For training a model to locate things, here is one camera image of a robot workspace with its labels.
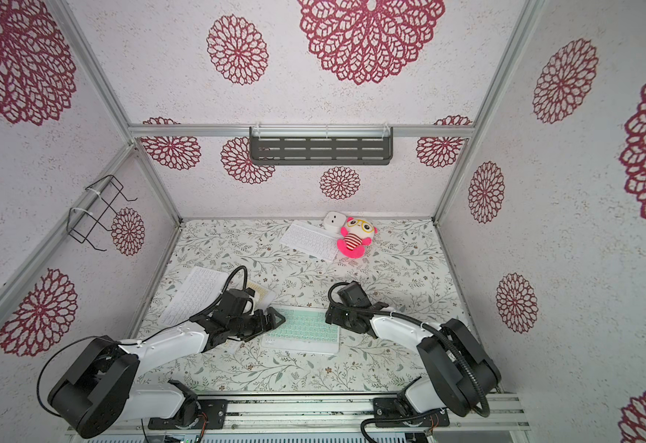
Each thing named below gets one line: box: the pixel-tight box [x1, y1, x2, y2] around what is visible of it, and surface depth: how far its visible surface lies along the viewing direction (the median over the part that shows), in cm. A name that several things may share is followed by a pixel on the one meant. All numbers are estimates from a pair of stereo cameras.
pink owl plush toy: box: [336, 216, 379, 259], surface depth 109 cm
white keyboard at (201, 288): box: [159, 265, 229, 327], surface depth 99 cm
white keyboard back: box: [279, 219, 341, 263], surface depth 115 cm
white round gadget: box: [323, 210, 347, 234], surface depth 118 cm
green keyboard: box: [260, 304, 341, 355], surface depth 89 cm
